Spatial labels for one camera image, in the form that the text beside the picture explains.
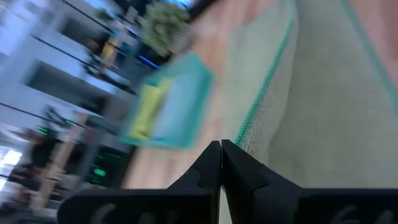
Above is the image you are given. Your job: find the pale green microfiber towel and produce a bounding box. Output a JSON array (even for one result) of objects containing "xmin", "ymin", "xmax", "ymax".
[{"xmin": 217, "ymin": 0, "xmax": 398, "ymax": 224}]

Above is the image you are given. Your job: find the light blue teal-edged towel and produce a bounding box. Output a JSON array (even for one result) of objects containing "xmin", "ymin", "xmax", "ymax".
[{"xmin": 152, "ymin": 74, "xmax": 201, "ymax": 144}]

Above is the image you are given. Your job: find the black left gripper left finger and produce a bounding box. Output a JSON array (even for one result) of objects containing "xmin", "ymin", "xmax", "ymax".
[{"xmin": 57, "ymin": 140, "xmax": 223, "ymax": 224}]

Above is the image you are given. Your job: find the lime green microfiber towel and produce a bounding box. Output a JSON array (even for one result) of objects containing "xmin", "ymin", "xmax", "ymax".
[{"xmin": 127, "ymin": 79, "xmax": 172, "ymax": 141}]

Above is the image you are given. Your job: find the green plant in grey pot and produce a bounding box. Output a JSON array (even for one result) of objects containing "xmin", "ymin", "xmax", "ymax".
[{"xmin": 141, "ymin": 1, "xmax": 193, "ymax": 57}]

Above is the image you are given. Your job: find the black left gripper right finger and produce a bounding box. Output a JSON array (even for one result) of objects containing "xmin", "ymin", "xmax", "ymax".
[{"xmin": 221, "ymin": 139, "xmax": 398, "ymax": 224}]

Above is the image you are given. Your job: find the teal plastic bin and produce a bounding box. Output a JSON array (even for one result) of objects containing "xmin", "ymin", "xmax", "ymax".
[{"xmin": 119, "ymin": 51, "xmax": 215, "ymax": 149}]

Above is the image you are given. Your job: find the wooden beam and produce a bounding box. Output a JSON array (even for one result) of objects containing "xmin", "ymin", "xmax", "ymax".
[{"xmin": 90, "ymin": 27, "xmax": 128, "ymax": 75}]

